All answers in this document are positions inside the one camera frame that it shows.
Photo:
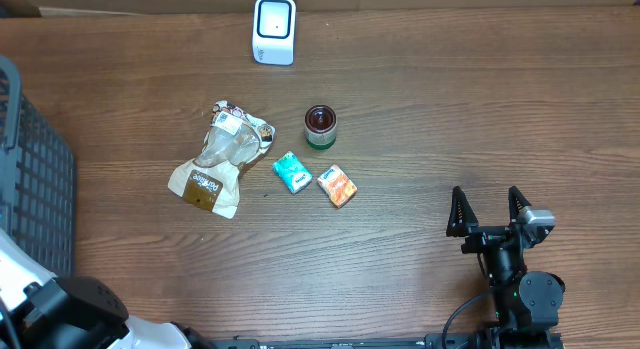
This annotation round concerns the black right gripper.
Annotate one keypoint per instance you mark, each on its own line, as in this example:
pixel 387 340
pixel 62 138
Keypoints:
pixel 464 224

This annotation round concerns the orange tissue pack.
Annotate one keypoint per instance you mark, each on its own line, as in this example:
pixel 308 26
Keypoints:
pixel 337 185

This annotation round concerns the jar with green lid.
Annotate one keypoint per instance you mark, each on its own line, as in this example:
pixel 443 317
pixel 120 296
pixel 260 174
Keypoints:
pixel 320 127

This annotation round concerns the teal tissue pack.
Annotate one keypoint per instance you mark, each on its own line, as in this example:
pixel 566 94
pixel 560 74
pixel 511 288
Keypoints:
pixel 293 172

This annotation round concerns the beige brown bread bag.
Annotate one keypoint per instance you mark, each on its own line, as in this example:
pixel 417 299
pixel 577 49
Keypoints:
pixel 235 141

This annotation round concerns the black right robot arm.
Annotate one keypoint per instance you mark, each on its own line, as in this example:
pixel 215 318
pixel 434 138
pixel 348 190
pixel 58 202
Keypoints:
pixel 526 302

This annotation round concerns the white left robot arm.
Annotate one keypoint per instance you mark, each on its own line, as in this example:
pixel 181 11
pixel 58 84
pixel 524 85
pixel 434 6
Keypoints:
pixel 42 310

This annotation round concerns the white barcode scanner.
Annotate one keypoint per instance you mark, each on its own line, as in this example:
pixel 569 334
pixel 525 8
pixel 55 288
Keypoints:
pixel 273 34

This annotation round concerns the dark grey plastic basket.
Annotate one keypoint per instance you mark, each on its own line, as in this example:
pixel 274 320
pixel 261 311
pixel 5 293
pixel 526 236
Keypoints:
pixel 38 179

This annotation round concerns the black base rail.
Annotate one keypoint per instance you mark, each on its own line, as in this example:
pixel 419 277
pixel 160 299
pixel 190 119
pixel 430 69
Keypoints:
pixel 430 341

